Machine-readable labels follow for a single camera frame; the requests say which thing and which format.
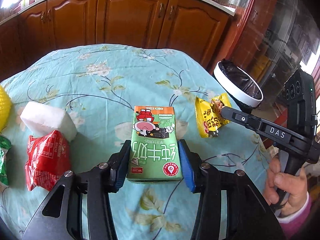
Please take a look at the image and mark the green milk carton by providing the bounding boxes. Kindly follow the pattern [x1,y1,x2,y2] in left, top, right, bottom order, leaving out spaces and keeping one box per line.
[127,106,183,184]

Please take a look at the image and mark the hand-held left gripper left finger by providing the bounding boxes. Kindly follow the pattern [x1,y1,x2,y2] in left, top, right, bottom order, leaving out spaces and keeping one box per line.
[21,140,132,240]

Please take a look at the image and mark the wooden base cabinets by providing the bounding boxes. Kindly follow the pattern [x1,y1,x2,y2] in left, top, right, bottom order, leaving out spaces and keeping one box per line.
[0,0,232,75]

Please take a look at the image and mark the crushed green can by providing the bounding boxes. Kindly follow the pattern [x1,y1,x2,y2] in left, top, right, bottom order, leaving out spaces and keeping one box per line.
[0,135,12,187]

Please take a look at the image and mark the red framed glass cabinet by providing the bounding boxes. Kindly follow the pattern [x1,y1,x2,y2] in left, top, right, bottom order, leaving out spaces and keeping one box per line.
[206,0,320,120]

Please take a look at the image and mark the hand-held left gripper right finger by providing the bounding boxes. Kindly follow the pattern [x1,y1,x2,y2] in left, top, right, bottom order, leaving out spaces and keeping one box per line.
[178,139,285,240]

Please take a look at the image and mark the person's right forearm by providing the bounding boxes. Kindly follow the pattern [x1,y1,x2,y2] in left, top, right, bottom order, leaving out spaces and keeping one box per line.
[276,192,313,240]

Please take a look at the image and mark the white foam block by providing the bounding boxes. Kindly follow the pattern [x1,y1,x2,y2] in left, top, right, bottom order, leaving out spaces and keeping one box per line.
[20,102,77,140]

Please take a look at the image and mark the red snack packet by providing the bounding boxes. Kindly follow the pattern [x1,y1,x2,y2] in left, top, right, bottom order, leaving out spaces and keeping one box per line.
[25,130,72,192]

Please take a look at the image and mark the yellow snack wrapper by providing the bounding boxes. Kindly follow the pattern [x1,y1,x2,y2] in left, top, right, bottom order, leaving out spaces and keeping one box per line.
[195,92,232,139]

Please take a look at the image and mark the white bin with black bag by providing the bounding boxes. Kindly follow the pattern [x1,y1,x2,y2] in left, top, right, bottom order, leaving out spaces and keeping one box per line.
[213,59,264,112]

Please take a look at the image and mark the turquoise floral tablecloth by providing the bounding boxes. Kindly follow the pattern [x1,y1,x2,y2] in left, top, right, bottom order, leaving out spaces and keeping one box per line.
[0,44,278,240]

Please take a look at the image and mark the person's right hand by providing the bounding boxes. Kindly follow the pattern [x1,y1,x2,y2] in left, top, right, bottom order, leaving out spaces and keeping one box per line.
[264,154,308,217]

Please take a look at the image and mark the yellow foam fruit net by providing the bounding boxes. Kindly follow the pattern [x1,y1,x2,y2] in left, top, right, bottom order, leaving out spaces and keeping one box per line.
[0,85,12,130]

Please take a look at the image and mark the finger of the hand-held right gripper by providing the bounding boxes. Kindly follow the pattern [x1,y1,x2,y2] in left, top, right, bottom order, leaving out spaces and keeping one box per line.
[221,106,310,157]

